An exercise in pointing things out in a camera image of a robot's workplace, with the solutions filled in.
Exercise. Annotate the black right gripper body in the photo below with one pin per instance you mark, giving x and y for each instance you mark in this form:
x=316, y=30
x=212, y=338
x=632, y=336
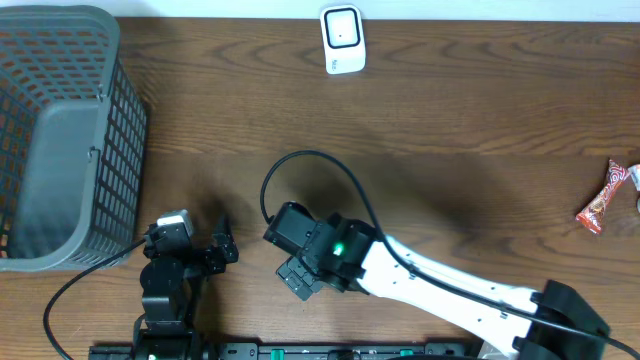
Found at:
x=294, y=274

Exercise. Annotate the red orange snack packet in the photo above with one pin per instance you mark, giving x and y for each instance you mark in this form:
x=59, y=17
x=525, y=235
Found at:
x=591, y=216

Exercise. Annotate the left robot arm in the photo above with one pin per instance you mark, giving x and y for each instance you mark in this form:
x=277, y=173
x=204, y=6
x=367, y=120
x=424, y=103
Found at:
x=172, y=283

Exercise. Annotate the small orange tissue pack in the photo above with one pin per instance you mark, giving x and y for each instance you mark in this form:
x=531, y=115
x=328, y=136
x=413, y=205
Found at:
x=634, y=172

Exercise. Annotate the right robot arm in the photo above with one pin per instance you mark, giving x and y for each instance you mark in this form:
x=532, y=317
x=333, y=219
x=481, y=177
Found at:
x=516, y=322

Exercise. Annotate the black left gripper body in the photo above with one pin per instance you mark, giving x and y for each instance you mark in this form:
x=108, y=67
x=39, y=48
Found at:
x=208, y=262

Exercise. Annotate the grey plastic mesh basket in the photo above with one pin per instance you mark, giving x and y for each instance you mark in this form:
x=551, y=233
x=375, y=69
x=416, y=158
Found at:
x=73, y=136

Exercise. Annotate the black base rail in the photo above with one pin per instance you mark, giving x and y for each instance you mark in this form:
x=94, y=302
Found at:
x=253, y=351

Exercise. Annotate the white barcode scanner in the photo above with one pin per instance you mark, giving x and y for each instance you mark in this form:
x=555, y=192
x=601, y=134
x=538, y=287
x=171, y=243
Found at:
x=343, y=39

